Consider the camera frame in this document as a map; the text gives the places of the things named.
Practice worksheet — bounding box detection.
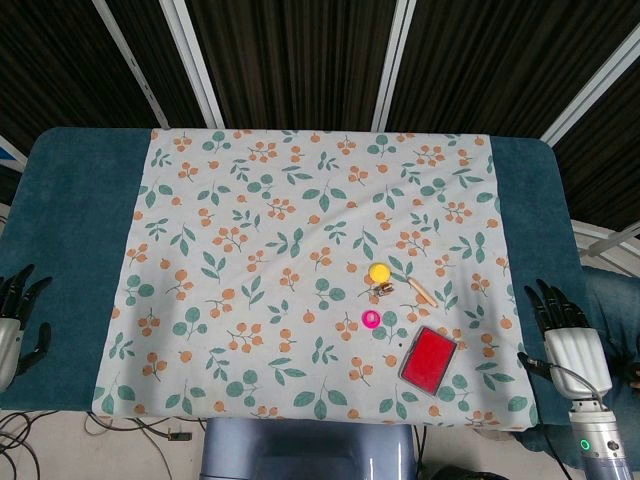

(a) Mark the blue jeans leg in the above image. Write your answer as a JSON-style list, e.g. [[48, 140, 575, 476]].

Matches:
[[579, 263, 640, 396]]

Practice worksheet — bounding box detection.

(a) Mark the red ink pad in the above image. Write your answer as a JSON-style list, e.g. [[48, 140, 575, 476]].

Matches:
[[397, 324, 459, 398]]

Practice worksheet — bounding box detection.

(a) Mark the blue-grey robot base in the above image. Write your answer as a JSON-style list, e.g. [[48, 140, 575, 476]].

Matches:
[[198, 417, 420, 480]]

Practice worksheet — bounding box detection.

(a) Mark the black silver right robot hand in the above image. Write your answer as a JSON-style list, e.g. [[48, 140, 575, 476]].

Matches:
[[517, 278, 614, 401]]

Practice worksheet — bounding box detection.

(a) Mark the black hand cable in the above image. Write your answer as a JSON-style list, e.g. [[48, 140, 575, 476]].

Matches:
[[527, 357, 604, 401]]

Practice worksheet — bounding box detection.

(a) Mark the floral print cloth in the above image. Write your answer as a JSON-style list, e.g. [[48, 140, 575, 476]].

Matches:
[[90, 127, 540, 432]]

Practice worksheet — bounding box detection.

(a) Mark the white frame beam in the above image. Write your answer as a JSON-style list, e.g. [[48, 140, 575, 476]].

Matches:
[[571, 218, 640, 264], [371, 0, 417, 133], [538, 33, 640, 147], [159, 0, 226, 129], [91, 0, 170, 128]]

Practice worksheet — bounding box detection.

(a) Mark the small wooden stick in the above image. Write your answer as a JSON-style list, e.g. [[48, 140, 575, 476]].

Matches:
[[406, 276, 439, 309]]

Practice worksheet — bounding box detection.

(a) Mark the teal table cover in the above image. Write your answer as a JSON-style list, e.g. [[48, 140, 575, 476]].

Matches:
[[0, 125, 614, 454]]

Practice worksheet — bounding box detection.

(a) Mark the floor cable bundle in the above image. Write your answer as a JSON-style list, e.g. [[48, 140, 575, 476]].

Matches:
[[0, 409, 204, 480]]

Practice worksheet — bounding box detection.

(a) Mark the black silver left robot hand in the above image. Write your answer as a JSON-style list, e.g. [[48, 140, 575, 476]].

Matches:
[[0, 263, 54, 394]]

